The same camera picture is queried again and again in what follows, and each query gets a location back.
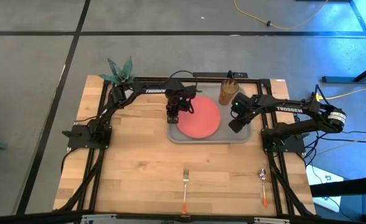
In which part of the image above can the black side beam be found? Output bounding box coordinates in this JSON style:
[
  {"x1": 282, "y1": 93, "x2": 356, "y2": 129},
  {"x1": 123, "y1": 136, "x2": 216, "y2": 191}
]
[{"x1": 310, "y1": 175, "x2": 366, "y2": 197}]

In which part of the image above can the metal spoon orange handle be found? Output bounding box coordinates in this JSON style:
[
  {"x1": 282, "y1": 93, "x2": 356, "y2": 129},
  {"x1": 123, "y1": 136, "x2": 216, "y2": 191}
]
[{"x1": 258, "y1": 169, "x2": 268, "y2": 208}]

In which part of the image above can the amber faceted plastic cup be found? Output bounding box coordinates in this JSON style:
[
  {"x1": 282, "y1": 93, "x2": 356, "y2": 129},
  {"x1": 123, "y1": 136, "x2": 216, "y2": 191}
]
[{"x1": 218, "y1": 79, "x2": 240, "y2": 106}]

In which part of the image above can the round pink plate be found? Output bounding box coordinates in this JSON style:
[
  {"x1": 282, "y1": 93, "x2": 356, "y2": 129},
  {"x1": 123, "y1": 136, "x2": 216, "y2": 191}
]
[{"x1": 176, "y1": 95, "x2": 222, "y2": 139}]

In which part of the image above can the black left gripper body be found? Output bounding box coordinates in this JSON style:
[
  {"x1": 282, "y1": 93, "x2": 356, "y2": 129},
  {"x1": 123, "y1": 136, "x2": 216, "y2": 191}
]
[{"x1": 166, "y1": 86, "x2": 200, "y2": 113}]

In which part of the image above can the grey plastic tray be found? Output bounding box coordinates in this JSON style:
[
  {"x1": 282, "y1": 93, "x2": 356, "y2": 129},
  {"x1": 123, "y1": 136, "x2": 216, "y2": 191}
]
[{"x1": 166, "y1": 81, "x2": 253, "y2": 144}]

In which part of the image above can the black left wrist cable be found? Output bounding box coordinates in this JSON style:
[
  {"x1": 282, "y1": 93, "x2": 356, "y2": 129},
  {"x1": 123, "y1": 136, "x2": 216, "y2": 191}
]
[{"x1": 169, "y1": 70, "x2": 199, "y2": 91}]

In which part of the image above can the white printed box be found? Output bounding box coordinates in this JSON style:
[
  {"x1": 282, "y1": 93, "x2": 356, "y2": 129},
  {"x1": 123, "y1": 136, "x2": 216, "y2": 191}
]
[{"x1": 306, "y1": 164, "x2": 345, "y2": 213}]

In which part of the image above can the black desk leg frame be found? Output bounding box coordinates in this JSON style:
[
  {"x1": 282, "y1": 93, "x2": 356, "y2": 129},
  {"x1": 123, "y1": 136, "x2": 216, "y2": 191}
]
[{"x1": 321, "y1": 0, "x2": 366, "y2": 84}]

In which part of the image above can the metal fork orange handle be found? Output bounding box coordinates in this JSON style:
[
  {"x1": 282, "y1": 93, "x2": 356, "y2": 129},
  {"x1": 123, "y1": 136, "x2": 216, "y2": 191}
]
[{"x1": 182, "y1": 169, "x2": 190, "y2": 215}]

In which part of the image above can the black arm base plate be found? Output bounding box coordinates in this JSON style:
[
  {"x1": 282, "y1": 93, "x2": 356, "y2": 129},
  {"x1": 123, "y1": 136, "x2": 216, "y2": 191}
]
[
  {"x1": 61, "y1": 124, "x2": 113, "y2": 149},
  {"x1": 261, "y1": 127, "x2": 306, "y2": 154}
]

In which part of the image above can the silver metal bracket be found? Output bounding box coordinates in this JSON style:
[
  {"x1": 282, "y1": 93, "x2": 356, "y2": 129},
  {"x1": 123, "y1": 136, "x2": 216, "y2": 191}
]
[
  {"x1": 253, "y1": 217, "x2": 291, "y2": 224},
  {"x1": 82, "y1": 213, "x2": 117, "y2": 222}
]

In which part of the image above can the green snake plant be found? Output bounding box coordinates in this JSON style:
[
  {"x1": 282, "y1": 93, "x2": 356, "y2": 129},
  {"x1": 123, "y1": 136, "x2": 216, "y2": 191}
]
[{"x1": 98, "y1": 57, "x2": 134, "y2": 86}]

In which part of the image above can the black aluminium table frame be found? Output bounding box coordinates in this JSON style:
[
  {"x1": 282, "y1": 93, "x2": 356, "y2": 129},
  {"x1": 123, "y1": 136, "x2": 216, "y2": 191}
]
[{"x1": 54, "y1": 75, "x2": 316, "y2": 218}]

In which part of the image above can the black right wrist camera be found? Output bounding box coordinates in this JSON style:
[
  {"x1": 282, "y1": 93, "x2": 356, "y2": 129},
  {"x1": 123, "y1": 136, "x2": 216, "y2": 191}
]
[{"x1": 232, "y1": 98, "x2": 249, "y2": 113}]

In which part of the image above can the yellow cable black connector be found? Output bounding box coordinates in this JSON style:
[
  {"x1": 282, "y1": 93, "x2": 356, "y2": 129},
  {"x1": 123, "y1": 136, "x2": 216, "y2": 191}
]
[{"x1": 233, "y1": 0, "x2": 330, "y2": 31}]

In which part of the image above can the beige floor cable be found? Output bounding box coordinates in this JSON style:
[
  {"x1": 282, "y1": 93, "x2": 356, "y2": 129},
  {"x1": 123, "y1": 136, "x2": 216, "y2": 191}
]
[{"x1": 313, "y1": 129, "x2": 366, "y2": 156}]

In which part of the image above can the black front crossbar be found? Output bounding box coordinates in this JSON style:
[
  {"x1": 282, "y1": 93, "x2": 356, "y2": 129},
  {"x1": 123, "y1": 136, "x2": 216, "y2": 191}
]
[{"x1": 0, "y1": 210, "x2": 366, "y2": 224}]

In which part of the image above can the black bar bracket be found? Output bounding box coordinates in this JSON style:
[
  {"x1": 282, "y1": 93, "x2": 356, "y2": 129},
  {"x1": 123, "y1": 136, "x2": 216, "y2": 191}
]
[{"x1": 192, "y1": 71, "x2": 249, "y2": 79}]

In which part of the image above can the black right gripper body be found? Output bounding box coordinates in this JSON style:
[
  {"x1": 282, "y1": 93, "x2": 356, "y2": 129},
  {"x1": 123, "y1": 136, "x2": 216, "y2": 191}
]
[{"x1": 231, "y1": 93, "x2": 260, "y2": 123}]

